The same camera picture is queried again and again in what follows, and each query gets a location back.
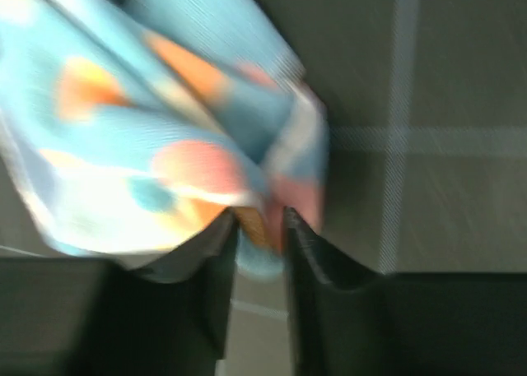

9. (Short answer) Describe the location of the orange patterned towel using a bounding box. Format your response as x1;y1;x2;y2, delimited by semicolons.
1;0;329;279

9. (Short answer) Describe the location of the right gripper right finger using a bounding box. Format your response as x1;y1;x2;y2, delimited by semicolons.
283;209;526;375

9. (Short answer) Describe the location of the black grid mat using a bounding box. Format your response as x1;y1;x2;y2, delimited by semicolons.
1;0;526;375

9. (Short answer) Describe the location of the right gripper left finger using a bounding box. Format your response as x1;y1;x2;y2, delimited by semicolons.
1;213;238;375

